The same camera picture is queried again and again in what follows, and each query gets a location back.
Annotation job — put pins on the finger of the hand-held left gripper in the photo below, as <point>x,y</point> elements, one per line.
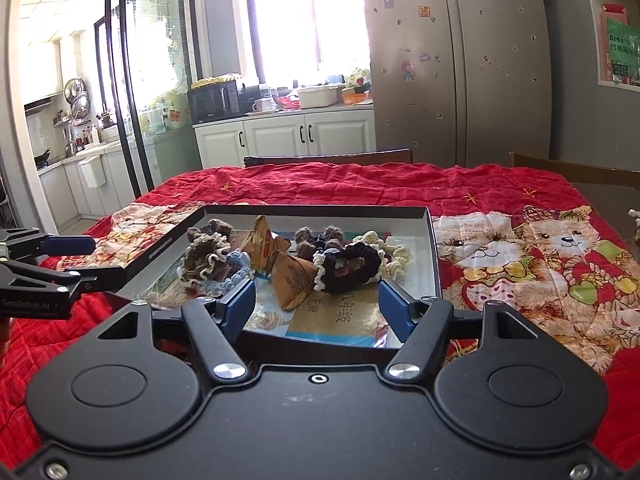
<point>95,278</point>
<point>70,245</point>

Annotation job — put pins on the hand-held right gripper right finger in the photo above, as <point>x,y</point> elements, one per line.
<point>395,312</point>

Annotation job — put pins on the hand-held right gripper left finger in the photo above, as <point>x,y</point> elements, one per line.
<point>240,310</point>

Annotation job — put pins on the light blue scrunchie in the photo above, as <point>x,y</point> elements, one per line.
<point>237,265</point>

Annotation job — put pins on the cream knitted scrunchie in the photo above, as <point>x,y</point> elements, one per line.
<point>395,255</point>

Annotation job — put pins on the black scrunchie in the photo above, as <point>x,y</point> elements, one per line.
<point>367,260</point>

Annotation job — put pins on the orange triangular snack packet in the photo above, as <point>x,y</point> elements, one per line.
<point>262,245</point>
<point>292,280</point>

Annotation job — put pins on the brown cream ruffled scrunchie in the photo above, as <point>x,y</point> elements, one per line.
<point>200,260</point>

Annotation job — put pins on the black shallow cardboard box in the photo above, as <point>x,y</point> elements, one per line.
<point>165,250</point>

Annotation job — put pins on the white hanging bin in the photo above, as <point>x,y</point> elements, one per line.
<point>92,170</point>

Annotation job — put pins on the fuzzy brown scrunchie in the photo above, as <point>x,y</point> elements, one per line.
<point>220,226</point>
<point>305,247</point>

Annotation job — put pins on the black wok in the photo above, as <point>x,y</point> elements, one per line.
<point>42,156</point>

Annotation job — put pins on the range hood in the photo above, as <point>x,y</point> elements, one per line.
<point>37,105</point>

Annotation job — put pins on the steel pot lids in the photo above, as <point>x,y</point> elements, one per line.
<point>77,92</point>

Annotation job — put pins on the red printed bear blanket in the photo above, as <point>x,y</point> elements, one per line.
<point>500,195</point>

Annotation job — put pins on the white kitchen cabinet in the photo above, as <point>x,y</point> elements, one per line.
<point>275,137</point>

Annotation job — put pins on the black microwave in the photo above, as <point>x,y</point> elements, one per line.
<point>212,102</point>

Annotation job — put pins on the glass sliding door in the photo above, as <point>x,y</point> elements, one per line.
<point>150,60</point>

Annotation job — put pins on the white mug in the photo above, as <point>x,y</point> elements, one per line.
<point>262,105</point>

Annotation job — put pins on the silver refrigerator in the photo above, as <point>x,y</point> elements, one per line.
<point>450,110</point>

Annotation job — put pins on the black countertop appliance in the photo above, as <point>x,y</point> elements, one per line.
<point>250,97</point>

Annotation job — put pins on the orange box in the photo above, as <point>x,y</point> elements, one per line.
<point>357,96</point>

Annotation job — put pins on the white plastic basin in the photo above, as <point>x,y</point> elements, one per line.
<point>320,97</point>

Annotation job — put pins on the cartoon girl fridge sticker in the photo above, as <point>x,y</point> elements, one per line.
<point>408,70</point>

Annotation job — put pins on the white hair accessory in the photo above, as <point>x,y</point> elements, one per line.
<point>635,215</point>

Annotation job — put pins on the window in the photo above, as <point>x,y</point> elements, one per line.
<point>300,20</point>

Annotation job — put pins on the green box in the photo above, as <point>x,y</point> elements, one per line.
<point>622,50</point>

